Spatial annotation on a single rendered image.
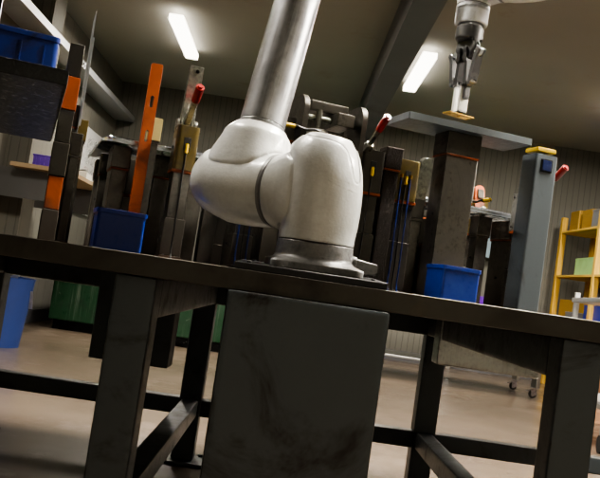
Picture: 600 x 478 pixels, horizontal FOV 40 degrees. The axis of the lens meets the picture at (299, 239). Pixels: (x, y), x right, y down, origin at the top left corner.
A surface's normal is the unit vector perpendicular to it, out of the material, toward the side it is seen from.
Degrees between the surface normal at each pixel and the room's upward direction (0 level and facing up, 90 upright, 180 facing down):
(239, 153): 75
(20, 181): 90
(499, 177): 90
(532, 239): 90
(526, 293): 90
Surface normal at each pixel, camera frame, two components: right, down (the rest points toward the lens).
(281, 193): -0.59, -0.07
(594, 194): 0.02, -0.06
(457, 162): 0.32, -0.01
